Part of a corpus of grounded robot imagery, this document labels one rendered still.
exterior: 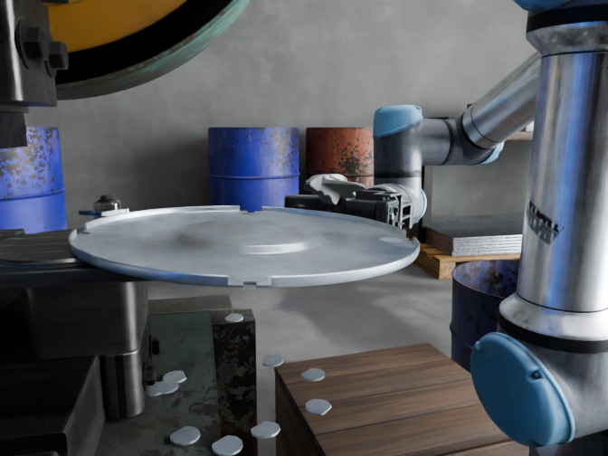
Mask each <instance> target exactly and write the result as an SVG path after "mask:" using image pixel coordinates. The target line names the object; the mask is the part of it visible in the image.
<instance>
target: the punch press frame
mask: <svg viewBox="0 0 608 456"><path fill-rule="evenodd" d="M149 328H150V334H152V336H153V337H158V338H160V353H159V355H153V359H152V366H154V367H155V369H156V382H161V381H163V376H164V375H165V374H167V373H169V372H172V371H183V372H184V374H185V377H186V380H185V381H183V382H181V383H179V386H178V388H177V390H175V391H174V392H173V393H170V394H160V395H158V396H147V398H146V403H145V408H144V410H143V412H141V413H140V414H138V415H136V416H133V417H129V418H122V419H113V418H109V417H108V416H107V415H106V419H105V422H104V424H103V427H102V431H101V434H100V438H99V442H98V445H97V448H96V451H95V454H94V456H219V455H217V454H215V453H214V452H213V448H212V444H213V443H214V442H217V441H219V440H220V439H222V437H221V426H220V415H219V404H218V394H217V383H216V373H215V362H214V341H213V330H212V320H211V311H207V312H195V313H182V314H169V315H156V316H149ZM185 426H193V427H195V428H197V429H198V430H199V432H200V437H199V439H198V440H197V441H196V442H194V443H192V444H189V445H186V446H178V445H174V444H173V443H172V442H171V441H170V435H171V434H172V433H174V432H176V431H178V430H180V429H181V428H183V427H185Z"/></svg>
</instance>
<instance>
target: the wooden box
mask: <svg viewBox="0 0 608 456"><path fill-rule="evenodd" d="M310 368H318V369H321V370H323V371H324V372H325V377H324V378H323V379H321V380H319V381H315V382H313V381H307V380H305V379H303V378H302V376H301V374H302V373H304V372H306V371H307V370H309V369H310ZM274 372H275V415H276V418H275V420H276V423H277V424H278V425H279V427H280V431H279V433H278V434H277V435H276V456H528V454H529V446H526V445H523V444H521V443H518V442H516V441H514V440H512V439H511V438H509V437H508V436H507V435H506V434H505V433H504V432H503V431H501V430H500V428H499V427H498V426H497V425H496V424H495V423H494V422H493V421H492V420H491V419H490V418H489V416H488V414H487V413H486V411H485V409H484V407H483V405H482V403H481V401H480V399H479V397H478V396H477V393H476V390H475V387H474V384H473V382H472V377H471V373H469V372H468V371H467V370H465V369H464V368H462V367H461V366H459V365H458V364H457V363H455V362H454V361H453V360H451V359H450V358H449V357H447V356H446V355H444V354H443V352H441V351H440V350H438V349H437V348H436V347H434V346H433V345H431V344H430V343H424V344H418V345H411V346H405V347H393V348H387V349H380V350H374V351H367V352H361V353H355V354H348V355H342V356H330V357H323V358H317V359H310V360H304V361H298V362H291V363H285V364H281V365H280V366H275V367H274ZM313 399H323V400H325V401H328V402H329V403H330V404H331V405H332V407H331V409H330V410H328V411H327V412H326V413H325V414H324V415H315V414H312V413H309V412H308V411H307V410H306V409H305V408H306V403H307V402H308V401H309V400H313Z"/></svg>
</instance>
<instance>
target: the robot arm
mask: <svg viewBox="0 0 608 456"><path fill-rule="evenodd" d="M513 1H514V2H515V3H516V4H517V5H519V6H520V7H521V8H522V9H524V10H526V11H528V13H527V31H526V40H527V41H528V42H529V43H530V44H531V45H532V46H533V47H534V48H535V49H536V51H535V52H534V53H533V54H532V55H530V56H529V57H528V58H527V59H526V60H524V61H523V62H522V63H521V64H520V65H519V66H518V67H517V68H516V69H515V70H513V71H512V72H511V73H510V74H509V75H507V76H506V77H505V78H504V79H503V80H501V81H500V82H499V83H498V84H497V85H495V86H494V87H493V88H492V89H491V90H489V91H488V92H487V93H486V94H485V95H483V96H482V97H481V98H480V99H479V100H477V101H476V102H475V103H474V104H473V105H471V106H470V107H469V108H468V109H467V110H466V111H465V112H463V113H462V114H461V115H460V116H459V117H458V118H456V119H423V116H422V110H421V108H420V107H419V106H416V105H393V106H385V107H381V108H379V109H377V110H376V112H375V115H374V125H373V135H372V138H373V139H374V185H373V186H371V187H369V188H367V189H366V187H365V186H364V185H362V184H359V183H355V182H348V181H347V179H346V178H345V177H344V176H342V175H339V174H322V175H315V176H312V177H311V178H310V179H308V180H307V181H306V183H305V185H304V191H308V192H311V193H312V195H285V197H284V208H296V209H306V210H315V211H323V212H331V213H337V214H348V215H353V216H358V217H363V218H366V219H371V220H375V221H378V222H382V223H388V224H391V225H393V226H396V227H398V228H401V229H403V230H404V229H406V228H407V229H410V228H412V226H413V225H414V224H416V223H417V222H418V221H419V220H420V218H421V217H422V216H423V214H424V212H425V209H426V205H427V201H426V196H425V194H424V192H423V190H422V166H452V165H466V166H476V165H479V164H487V163H489V162H492V161H493V160H495V159H496V158H497V157H498V156H499V152H500V151H501V150H502V148H503V144H504V141H505V140H507V139H508V138H510V137H512V136H513V135H515V134H516V133H518V132H519V131H520V130H521V129H523V128H525V127H526V126H528V125H529V124H530V123H532V122H533V121H534V127H533V137H532V145H531V154H530V163H529V171H528V181H527V197H526V206H525V214H524V223H523V233H522V241H521V250H520V258H519V267H518V284H517V290H516V292H515V293H513V294H512V295H510V296H509V297H507V298H506V299H504V300H502V301H501V303H500V304H499V319H498V328H497V332H491V333H488V334H486V335H485V336H484V337H482V338H481V339H480V341H478V342H476V344H475V345H474V347H473V349H472V352H471V356H470V371H471V377H472V382H473V384H474V387H475V390H476V393H477V396H478V397H479V399H480V401H481V403H482V405H483V407H484V409H485V411H486V413H487V414H488V416H489V418H490V419H491V420H492V421H493V422H494V423H495V424H496V425H497V426H498V427H499V428H500V430H501V431H503V432H504V433H505V434H506V435H507V436H508V437H509V438H511V439H512V440H514V441H516V442H518V443H521V444H523V445H526V446H529V447H544V446H547V445H552V444H557V445H559V447H558V450H557V456H608V0H513Z"/></svg>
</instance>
